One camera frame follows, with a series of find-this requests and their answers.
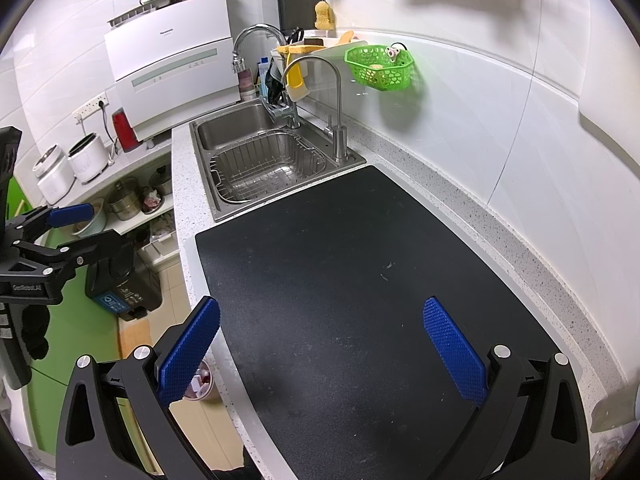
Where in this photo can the white rice cooker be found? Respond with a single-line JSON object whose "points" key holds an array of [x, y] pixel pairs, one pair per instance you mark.
{"points": [[50, 175], [89, 162]]}

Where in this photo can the green plastic basket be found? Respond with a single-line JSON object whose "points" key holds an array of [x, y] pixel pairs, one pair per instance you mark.
{"points": [[382, 77]]}

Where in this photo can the stainless steel sink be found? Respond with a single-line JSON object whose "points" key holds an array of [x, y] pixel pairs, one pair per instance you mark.
{"points": [[225, 127]]}

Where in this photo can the person's left hand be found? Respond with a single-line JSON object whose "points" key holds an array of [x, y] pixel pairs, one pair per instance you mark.
{"points": [[34, 332]]}

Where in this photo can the slim gooseneck faucet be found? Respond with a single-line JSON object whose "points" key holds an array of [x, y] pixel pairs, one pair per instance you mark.
{"points": [[339, 135]]}

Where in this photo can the white dishwasher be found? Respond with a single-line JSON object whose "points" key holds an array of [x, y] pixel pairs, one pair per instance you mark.
{"points": [[170, 70]]}

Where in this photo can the black pedal bin blue label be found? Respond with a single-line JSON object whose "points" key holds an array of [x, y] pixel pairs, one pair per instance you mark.
{"points": [[140, 290]]}

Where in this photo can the steel pot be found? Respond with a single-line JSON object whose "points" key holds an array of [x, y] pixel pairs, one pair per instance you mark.
{"points": [[122, 204]]}

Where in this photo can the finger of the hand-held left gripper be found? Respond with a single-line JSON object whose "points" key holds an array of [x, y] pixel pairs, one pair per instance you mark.
{"points": [[70, 215], [95, 249]]}

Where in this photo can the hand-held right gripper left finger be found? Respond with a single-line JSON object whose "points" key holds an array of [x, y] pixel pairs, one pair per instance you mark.
{"points": [[190, 350]]}

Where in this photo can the yellow sponge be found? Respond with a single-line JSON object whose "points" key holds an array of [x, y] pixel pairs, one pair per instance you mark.
{"points": [[325, 15]]}

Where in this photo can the dark cloth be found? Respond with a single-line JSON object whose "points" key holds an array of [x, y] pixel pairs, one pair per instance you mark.
{"points": [[273, 85]]}

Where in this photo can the white wall socket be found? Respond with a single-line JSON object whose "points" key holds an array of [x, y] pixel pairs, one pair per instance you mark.
{"points": [[92, 106]]}

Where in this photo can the lidded cooking pot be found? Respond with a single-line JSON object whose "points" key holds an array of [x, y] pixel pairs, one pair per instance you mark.
{"points": [[161, 181]]}

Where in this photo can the small white toy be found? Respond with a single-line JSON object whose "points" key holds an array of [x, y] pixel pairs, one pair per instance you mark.
{"points": [[392, 53]]}

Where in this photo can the small red appliance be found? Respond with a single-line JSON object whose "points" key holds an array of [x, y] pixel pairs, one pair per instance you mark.
{"points": [[124, 130]]}

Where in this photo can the yellow white scraper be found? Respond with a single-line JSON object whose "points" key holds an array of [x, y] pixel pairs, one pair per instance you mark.
{"points": [[296, 84]]}

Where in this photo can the blue capped bottle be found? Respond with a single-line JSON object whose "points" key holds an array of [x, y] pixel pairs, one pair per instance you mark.
{"points": [[262, 74]]}

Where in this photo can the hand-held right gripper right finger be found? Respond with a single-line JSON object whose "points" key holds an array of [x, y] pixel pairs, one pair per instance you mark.
{"points": [[452, 350]]}

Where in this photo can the pale green basin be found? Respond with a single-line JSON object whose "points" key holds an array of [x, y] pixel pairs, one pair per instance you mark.
{"points": [[92, 225]]}

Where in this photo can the tall chrome faucet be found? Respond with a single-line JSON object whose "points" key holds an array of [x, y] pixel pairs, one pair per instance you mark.
{"points": [[240, 42]]}

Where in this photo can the white sink shelf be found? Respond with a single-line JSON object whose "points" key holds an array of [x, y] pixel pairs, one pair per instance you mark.
{"points": [[340, 51]]}

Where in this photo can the white storage box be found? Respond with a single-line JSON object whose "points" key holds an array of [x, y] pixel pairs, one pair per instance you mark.
{"points": [[157, 246]]}

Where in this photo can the pink trash bin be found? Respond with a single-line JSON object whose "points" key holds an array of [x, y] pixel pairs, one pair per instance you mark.
{"points": [[209, 391]]}

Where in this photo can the black counter mat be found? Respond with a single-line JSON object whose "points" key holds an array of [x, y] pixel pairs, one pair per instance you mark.
{"points": [[350, 285]]}

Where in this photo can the white open shelf unit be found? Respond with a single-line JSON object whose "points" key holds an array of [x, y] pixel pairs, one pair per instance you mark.
{"points": [[150, 220]]}

